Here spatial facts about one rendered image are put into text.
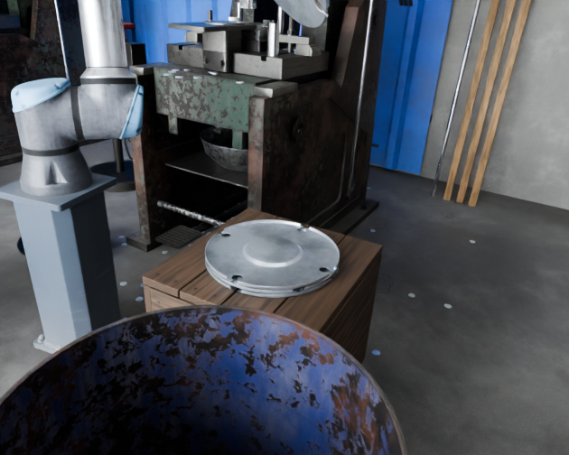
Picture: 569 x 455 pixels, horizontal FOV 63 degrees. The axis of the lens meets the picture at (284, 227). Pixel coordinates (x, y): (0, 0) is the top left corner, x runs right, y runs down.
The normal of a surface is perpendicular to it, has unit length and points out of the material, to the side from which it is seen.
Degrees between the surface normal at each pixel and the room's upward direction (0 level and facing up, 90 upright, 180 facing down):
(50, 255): 90
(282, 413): 88
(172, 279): 0
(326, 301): 0
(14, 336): 0
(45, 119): 90
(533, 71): 90
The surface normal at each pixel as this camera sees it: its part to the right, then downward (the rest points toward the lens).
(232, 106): -0.52, 0.36
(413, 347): 0.05, -0.89
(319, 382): -0.71, 0.26
